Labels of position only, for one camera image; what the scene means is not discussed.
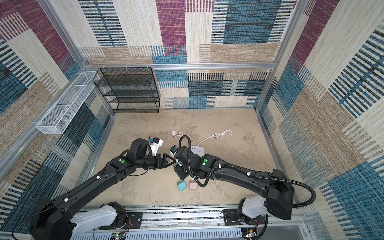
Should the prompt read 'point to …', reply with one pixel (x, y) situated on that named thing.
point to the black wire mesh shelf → (129, 90)
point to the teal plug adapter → (182, 185)
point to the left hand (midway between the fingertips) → (172, 160)
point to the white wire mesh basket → (58, 116)
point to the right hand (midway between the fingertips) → (180, 169)
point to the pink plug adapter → (193, 185)
